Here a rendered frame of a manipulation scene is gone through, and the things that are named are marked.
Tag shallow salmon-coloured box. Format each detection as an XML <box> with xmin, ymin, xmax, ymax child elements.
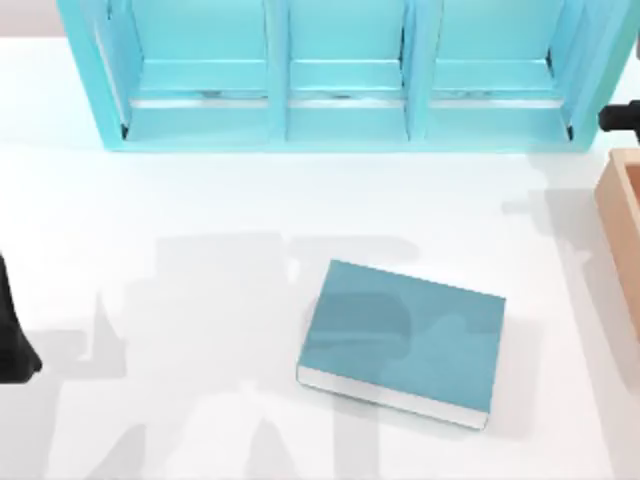
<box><xmin>593</xmin><ymin>147</ymin><xmax>640</xmax><ymax>392</ymax></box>

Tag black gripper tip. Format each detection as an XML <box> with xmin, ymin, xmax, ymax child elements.
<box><xmin>0</xmin><ymin>253</ymin><xmax>43</xmax><ymax>385</ymax></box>

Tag light blue rack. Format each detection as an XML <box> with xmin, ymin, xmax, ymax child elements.
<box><xmin>53</xmin><ymin>0</ymin><xmax>640</xmax><ymax>155</ymax></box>

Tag teal blue book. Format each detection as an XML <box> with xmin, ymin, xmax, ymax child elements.
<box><xmin>295</xmin><ymin>258</ymin><xmax>507</xmax><ymax>432</ymax></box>

